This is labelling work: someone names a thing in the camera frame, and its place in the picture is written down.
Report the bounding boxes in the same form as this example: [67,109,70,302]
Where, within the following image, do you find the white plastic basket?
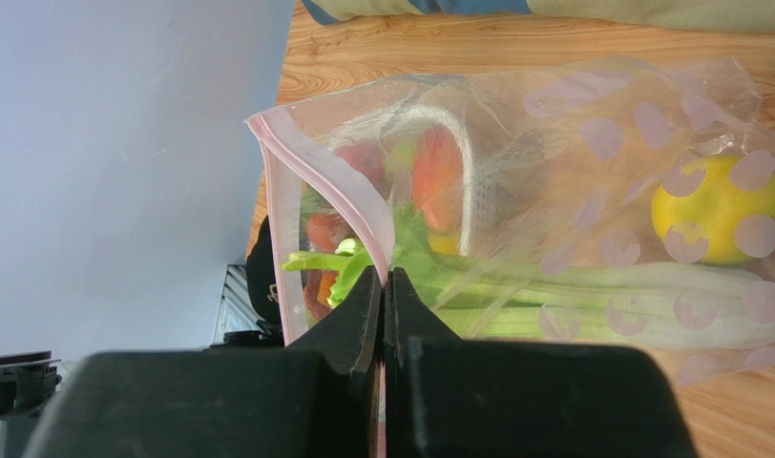
[328,104,539,256]

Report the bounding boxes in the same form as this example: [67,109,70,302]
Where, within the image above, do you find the clear pink zip top bag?
[246,57,775,385]

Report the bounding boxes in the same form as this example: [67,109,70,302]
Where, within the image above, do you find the green celery stalk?
[281,202,775,350]

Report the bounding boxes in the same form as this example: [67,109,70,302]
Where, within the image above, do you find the red orange mango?
[411,125,463,233]

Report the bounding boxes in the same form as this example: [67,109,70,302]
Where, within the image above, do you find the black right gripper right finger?
[385,269,696,457]

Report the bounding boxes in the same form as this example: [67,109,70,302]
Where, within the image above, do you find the black cap with logo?
[245,217,282,327]

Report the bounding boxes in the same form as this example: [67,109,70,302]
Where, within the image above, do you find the red apple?
[334,142,390,195]

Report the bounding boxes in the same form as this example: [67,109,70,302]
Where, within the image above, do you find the checkered blue beige pillow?
[303,0,775,33]

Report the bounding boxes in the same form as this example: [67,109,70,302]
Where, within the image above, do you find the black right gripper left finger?
[25,268,383,457]

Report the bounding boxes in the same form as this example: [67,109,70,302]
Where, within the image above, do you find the yellow green lemon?
[651,150,775,265]

